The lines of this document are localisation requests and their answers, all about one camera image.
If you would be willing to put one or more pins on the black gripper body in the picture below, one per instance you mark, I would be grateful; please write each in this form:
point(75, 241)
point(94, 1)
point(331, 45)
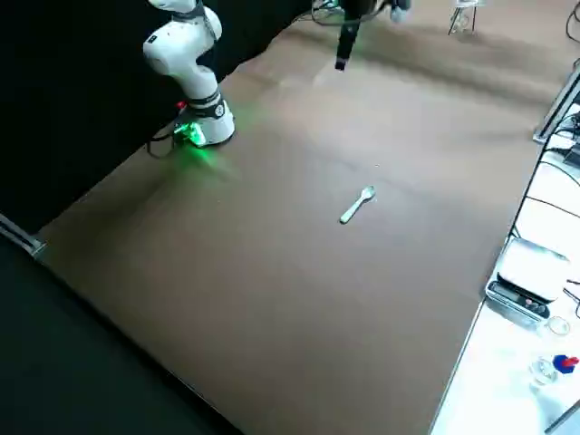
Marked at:
point(358, 10)

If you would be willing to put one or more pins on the small pale green spoon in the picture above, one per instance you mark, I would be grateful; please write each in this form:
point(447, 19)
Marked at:
point(369, 193)

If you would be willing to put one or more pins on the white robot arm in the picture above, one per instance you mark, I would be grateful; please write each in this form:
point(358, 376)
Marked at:
point(199, 77)

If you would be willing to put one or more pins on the small clear glass vessel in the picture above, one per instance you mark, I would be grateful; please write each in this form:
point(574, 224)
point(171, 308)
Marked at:
point(462, 22)

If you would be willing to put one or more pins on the small digital scale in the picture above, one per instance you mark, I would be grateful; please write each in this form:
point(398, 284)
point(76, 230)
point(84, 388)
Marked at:
point(530, 272)

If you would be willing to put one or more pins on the blue and red object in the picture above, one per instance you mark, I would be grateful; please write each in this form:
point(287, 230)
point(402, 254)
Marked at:
point(564, 362)

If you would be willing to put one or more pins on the aluminium camera post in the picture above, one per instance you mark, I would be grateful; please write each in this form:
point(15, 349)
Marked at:
point(555, 106)

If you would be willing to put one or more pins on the aluminium frame profile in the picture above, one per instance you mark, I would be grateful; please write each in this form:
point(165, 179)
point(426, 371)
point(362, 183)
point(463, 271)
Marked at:
point(22, 238)
point(566, 421)

